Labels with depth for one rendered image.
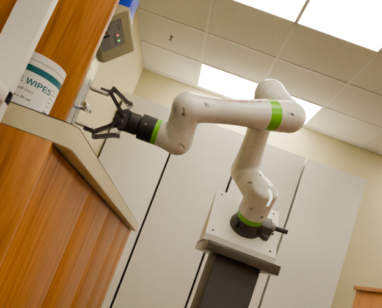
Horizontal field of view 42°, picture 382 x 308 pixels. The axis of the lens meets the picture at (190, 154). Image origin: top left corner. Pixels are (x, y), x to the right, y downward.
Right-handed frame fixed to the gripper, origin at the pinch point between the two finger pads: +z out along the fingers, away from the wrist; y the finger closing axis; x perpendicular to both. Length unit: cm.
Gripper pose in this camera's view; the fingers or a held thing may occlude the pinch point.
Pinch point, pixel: (85, 106)
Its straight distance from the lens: 181.7
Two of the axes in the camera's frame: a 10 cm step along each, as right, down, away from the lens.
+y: 3.4, -9.1, 2.2
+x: 0.5, -2.2, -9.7
